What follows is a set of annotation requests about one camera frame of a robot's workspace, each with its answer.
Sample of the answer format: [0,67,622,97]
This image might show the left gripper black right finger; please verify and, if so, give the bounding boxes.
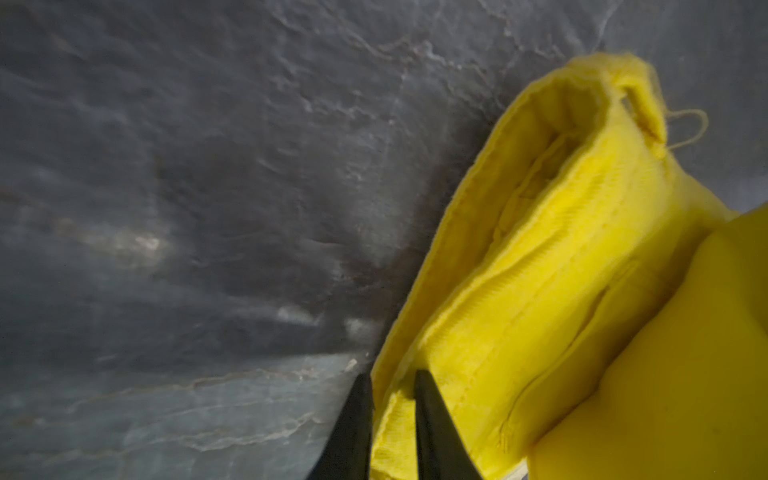
[414,370,482,480]

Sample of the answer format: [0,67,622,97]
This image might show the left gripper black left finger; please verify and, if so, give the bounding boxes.
[307,373,374,480]

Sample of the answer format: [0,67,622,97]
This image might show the yellow trousers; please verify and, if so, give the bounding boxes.
[371,53,767,479]

